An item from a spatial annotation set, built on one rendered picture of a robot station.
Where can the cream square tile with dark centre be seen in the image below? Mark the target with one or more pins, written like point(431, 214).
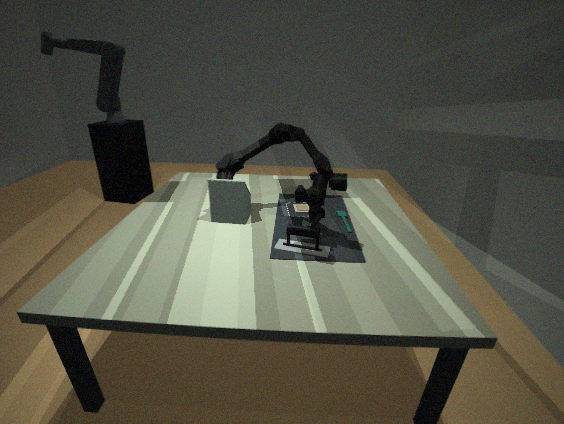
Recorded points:
point(301, 208)

